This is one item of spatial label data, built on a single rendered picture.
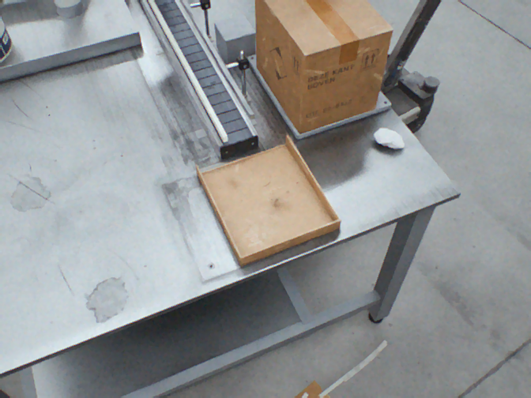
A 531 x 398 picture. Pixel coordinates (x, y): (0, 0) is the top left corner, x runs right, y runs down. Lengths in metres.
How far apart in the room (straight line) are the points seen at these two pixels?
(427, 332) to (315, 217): 0.97
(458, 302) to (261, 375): 0.81
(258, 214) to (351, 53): 0.45
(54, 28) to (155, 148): 0.58
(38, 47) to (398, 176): 1.13
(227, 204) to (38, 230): 0.46
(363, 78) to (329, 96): 0.10
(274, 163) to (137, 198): 0.37
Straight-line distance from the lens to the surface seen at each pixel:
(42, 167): 1.56
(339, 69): 1.40
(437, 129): 2.80
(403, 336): 2.16
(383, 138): 1.50
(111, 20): 1.89
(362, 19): 1.44
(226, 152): 1.45
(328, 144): 1.51
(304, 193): 1.39
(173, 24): 1.83
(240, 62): 1.53
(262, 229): 1.33
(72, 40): 1.84
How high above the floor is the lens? 1.95
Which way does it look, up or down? 54 degrees down
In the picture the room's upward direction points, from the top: straight up
